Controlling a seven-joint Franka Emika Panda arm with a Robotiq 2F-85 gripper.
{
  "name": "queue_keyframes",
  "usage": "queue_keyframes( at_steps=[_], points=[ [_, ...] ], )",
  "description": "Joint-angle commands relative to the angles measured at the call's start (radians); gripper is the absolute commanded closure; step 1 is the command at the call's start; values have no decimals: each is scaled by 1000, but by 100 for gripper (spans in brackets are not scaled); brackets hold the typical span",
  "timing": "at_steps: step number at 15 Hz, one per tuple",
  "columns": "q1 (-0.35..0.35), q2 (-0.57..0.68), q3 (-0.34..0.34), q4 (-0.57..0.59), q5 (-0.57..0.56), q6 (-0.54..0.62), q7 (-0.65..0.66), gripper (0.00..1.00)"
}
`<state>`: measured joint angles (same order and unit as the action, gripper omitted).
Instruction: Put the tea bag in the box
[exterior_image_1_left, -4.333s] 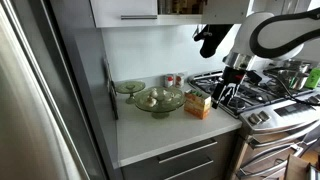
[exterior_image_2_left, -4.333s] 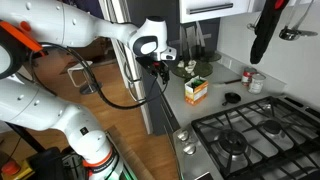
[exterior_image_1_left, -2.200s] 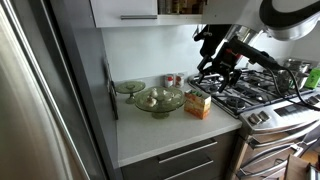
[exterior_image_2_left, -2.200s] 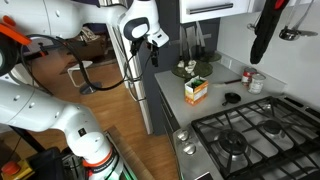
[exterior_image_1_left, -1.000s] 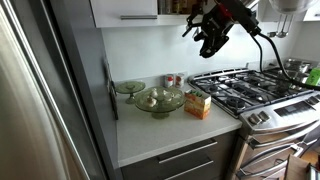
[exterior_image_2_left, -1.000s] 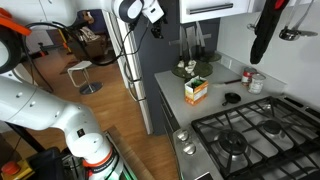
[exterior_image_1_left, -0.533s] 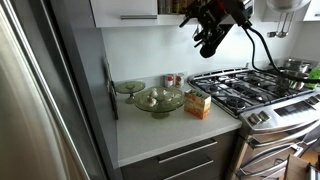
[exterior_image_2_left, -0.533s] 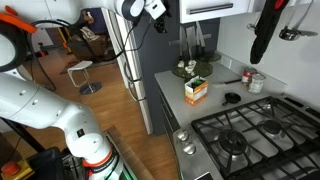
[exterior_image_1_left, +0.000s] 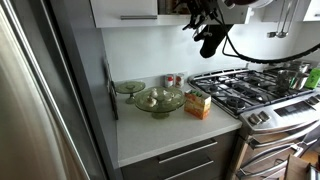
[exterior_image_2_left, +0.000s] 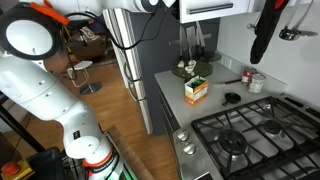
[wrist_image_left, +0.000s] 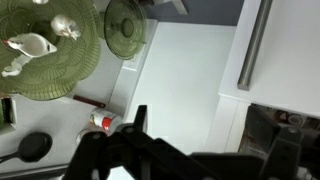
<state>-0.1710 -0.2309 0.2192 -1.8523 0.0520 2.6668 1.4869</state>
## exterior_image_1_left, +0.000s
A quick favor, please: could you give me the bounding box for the hanging steel ladle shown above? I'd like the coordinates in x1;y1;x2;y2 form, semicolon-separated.
276;0;296;39

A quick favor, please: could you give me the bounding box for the small hanging steel utensil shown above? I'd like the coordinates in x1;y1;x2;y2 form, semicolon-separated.
266;0;287;39

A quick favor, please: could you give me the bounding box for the white garlic bulb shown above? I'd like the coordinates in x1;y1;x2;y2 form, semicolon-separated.
149;88;160;99
145;96;157;108

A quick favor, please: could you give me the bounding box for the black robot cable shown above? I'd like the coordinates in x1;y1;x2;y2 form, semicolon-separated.
213;6;320;65

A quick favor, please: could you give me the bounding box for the steel stove drawer handle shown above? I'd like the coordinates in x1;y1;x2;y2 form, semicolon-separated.
235;143;305;180

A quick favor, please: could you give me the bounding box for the black stove grate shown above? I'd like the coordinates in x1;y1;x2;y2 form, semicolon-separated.
188;68;316;117

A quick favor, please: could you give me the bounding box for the black strip on refrigerator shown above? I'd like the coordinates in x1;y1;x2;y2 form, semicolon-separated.
102;58;120;121

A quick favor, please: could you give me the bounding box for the dark base drawer cabinet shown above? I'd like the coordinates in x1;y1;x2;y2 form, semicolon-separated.
119;129;240;180

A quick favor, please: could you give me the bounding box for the stainless steel gas stove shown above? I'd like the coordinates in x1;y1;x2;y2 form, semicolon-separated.
187;59;320;180

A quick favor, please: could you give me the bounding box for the stainless steel refrigerator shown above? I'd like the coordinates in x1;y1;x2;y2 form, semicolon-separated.
0;0;122;180

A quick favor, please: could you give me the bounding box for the steel pan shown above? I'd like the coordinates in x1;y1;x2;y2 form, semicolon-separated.
282;59;314;73

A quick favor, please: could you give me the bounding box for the steel oven door handle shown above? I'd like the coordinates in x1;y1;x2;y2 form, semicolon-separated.
247;120;320;150

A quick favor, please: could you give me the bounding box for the white upper cabinet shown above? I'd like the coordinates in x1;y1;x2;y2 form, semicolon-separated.
89;0;254;29

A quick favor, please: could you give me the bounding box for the white labelled can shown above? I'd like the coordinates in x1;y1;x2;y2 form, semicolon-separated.
174;72;186;89

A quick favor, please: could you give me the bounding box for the steel pot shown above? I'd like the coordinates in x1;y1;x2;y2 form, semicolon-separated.
275;69;310;92

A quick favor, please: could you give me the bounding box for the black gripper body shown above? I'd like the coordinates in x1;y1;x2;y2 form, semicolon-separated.
187;0;221;20

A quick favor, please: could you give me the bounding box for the long refrigerator door handle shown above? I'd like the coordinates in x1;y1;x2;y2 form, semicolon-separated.
1;0;93;180

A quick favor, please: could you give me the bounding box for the large green glass cake stand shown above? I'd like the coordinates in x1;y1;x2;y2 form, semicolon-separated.
134;85;187;120

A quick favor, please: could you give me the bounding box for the grey cabinet bar handle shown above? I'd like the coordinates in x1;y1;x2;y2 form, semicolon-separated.
119;14;159;21

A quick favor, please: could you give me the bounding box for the silver stove knob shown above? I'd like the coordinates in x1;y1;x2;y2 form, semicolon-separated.
248;113;263;126
258;110;271;122

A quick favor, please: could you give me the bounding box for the red and white can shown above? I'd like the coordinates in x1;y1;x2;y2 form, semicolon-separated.
164;73;176;89

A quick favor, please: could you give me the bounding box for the orange tea box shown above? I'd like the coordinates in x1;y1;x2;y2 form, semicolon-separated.
183;88;213;121

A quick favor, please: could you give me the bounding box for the small green glass cake stand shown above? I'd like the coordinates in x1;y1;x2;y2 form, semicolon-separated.
114;80;147;105

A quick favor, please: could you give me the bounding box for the silver drawer bar handle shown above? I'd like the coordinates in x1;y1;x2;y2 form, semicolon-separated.
157;139;219;165
162;159;215;180

